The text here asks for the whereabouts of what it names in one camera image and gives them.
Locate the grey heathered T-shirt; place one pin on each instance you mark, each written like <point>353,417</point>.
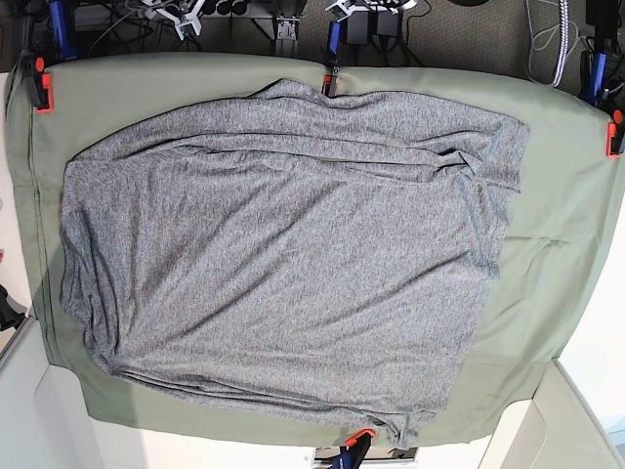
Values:
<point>319,259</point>

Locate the black power adapter left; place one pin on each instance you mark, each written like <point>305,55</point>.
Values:
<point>356,29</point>

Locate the black power adapter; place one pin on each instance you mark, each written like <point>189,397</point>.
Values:
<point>356,29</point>
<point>387,24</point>

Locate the black power adapter right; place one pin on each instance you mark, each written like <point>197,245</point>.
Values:
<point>387,24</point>

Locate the bottom orange black clamp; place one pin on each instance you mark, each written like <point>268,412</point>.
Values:
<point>353,452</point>

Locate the green table cloth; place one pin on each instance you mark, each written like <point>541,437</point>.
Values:
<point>562,224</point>

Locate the right orange black clamp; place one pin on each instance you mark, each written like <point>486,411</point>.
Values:
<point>614,144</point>

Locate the aluminium frame bracket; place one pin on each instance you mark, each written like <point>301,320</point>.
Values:
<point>286,41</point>

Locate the blue clamp handle centre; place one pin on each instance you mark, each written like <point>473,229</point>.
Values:
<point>333,38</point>

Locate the blue clamp handle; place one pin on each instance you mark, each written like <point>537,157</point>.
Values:
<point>333,38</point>
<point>61,17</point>
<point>592,67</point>

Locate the blue clamp handle right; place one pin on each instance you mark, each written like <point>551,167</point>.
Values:
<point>592,67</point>

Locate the blue clamp handle left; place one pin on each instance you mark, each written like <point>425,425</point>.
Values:
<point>61,17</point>

